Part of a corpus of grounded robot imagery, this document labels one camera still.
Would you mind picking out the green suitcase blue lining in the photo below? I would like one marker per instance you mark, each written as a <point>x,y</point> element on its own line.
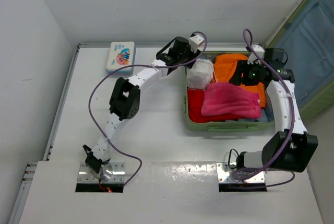
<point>305,43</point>

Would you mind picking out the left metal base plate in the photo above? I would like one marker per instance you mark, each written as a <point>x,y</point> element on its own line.
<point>111,173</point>

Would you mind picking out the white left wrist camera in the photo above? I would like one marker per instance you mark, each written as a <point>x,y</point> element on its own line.
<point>195,42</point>

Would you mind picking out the white plastic bag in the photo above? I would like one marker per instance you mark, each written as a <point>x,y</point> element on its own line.
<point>200,75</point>

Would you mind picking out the white first aid box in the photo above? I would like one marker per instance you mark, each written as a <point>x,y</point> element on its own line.
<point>121,57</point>

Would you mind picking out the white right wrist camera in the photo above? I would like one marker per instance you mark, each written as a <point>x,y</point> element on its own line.
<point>257,51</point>

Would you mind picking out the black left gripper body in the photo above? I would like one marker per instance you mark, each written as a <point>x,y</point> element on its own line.
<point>188,56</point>

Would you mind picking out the metal base plate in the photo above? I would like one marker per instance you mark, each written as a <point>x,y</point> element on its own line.
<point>111,173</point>
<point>224,174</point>

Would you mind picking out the orange cloth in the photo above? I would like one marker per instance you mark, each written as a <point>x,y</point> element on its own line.
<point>224,67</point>

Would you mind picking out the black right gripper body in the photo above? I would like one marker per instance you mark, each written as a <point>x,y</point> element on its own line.
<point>251,73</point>

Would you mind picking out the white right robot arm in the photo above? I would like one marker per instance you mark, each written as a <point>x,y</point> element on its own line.
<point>291,147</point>

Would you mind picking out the pink towel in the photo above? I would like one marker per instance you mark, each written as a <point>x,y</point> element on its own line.
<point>225,98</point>

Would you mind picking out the blue denim garment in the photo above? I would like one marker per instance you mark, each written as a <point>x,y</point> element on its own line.
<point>263,118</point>

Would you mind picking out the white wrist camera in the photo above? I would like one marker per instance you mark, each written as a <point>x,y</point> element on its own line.
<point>195,42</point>
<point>257,51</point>

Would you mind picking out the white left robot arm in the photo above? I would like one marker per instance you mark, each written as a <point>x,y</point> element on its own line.
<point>125,98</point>

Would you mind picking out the red cloth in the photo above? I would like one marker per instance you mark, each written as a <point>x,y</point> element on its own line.
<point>195,100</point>

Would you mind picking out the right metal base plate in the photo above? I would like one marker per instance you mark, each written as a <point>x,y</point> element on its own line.
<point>224,174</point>

